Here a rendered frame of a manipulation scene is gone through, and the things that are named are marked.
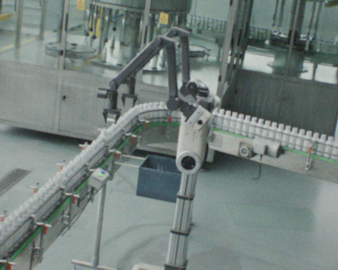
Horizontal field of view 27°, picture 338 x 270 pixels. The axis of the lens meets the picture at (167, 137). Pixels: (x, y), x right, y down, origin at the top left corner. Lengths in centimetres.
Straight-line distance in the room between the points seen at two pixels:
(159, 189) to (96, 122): 322
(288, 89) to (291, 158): 385
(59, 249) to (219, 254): 135
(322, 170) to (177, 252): 158
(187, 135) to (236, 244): 211
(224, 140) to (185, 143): 161
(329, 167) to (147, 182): 155
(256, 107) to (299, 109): 58
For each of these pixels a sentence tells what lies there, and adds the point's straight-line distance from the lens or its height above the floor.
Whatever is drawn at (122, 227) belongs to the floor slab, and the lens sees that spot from 630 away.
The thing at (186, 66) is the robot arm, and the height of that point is 173.
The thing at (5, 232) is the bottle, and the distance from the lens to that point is 338.
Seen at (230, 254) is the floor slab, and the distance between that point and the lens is 609.
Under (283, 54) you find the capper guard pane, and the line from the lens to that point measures 953.
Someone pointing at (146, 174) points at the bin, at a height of 90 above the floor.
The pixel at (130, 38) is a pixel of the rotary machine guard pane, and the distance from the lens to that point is 783.
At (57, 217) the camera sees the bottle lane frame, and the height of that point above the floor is 96.
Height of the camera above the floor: 256
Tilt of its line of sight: 16 degrees down
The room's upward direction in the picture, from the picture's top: 8 degrees clockwise
